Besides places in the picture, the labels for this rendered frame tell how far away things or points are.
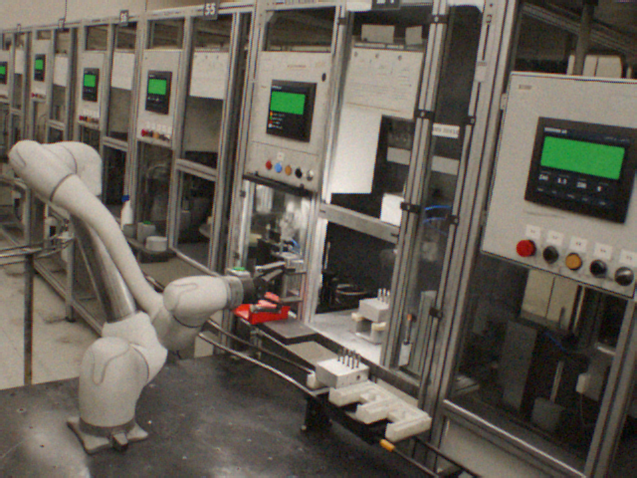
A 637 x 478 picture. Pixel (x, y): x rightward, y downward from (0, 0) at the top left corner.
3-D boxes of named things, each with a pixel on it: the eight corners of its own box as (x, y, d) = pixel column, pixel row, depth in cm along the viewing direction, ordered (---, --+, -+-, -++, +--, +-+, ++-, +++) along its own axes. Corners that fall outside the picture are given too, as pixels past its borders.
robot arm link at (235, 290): (229, 282, 165) (248, 281, 169) (212, 273, 172) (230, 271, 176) (226, 315, 167) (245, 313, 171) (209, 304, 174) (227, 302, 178)
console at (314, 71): (241, 171, 238) (254, 50, 229) (300, 173, 257) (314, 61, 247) (309, 191, 207) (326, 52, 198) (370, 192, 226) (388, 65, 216)
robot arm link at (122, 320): (109, 398, 184) (139, 370, 205) (156, 388, 181) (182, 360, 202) (22, 152, 172) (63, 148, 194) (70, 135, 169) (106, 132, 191)
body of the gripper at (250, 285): (242, 311, 171) (270, 307, 177) (245, 281, 169) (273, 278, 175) (228, 302, 177) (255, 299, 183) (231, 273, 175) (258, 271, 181)
